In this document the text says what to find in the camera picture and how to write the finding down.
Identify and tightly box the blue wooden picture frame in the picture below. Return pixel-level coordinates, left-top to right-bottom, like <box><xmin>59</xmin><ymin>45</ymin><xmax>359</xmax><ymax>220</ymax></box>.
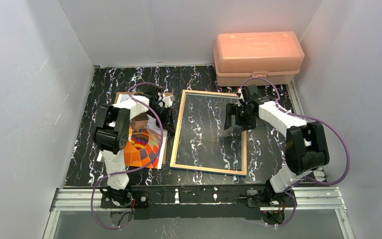
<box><xmin>170</xmin><ymin>89</ymin><xmax>248</xmax><ymax>177</ymax></box>

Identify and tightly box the hot air balloon photo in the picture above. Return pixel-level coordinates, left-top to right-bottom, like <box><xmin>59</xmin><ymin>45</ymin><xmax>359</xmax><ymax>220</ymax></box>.
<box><xmin>111</xmin><ymin>94</ymin><xmax>169</xmax><ymax>169</ymax></box>

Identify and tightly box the clear acrylic sheet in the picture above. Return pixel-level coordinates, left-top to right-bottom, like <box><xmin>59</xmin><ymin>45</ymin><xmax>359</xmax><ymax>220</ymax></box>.
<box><xmin>174</xmin><ymin>93</ymin><xmax>246</xmax><ymax>173</ymax></box>

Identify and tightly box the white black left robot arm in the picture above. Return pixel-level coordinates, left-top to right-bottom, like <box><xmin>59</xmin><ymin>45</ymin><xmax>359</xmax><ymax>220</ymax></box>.
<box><xmin>92</xmin><ymin>83</ymin><xmax>175</xmax><ymax>192</ymax></box>

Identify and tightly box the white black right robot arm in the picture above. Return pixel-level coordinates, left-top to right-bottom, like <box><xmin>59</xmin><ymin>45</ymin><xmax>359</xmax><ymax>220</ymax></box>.
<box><xmin>224</xmin><ymin>85</ymin><xmax>330</xmax><ymax>199</ymax></box>

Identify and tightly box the brown cardboard backing board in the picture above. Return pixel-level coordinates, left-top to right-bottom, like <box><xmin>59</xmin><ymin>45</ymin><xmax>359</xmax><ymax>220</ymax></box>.
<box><xmin>113</xmin><ymin>92</ymin><xmax>175</xmax><ymax>167</ymax></box>

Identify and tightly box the orange translucent plastic box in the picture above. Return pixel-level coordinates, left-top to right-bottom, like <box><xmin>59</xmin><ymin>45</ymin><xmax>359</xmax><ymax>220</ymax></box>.
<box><xmin>213</xmin><ymin>31</ymin><xmax>304</xmax><ymax>87</ymax></box>

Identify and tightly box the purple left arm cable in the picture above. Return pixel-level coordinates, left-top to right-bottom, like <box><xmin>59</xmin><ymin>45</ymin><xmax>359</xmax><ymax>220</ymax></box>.
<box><xmin>90</xmin><ymin>82</ymin><xmax>165</xmax><ymax>231</ymax></box>

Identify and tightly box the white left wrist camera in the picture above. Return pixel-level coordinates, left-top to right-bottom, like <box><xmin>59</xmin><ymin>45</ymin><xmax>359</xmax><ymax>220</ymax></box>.
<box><xmin>157</xmin><ymin>93</ymin><xmax>175</xmax><ymax>108</ymax></box>

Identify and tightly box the aluminium rail base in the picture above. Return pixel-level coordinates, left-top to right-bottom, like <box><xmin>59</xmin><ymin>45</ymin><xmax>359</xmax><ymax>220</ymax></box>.
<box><xmin>43</xmin><ymin>185</ymin><xmax>354</xmax><ymax>239</ymax></box>

